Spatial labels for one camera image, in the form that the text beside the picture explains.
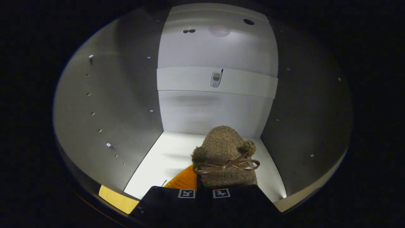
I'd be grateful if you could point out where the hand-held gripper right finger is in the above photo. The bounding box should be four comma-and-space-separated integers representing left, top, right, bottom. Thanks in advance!
197, 185, 283, 228

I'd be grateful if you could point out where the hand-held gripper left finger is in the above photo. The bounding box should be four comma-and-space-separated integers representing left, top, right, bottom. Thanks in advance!
130, 164, 198, 228

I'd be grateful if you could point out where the brown fuzzy bow shoe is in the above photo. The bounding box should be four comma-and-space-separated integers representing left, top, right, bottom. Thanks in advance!
191, 126, 261, 189

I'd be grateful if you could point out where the dark grey shoe cabinet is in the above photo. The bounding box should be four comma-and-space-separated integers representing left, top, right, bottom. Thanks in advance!
53, 3, 352, 216

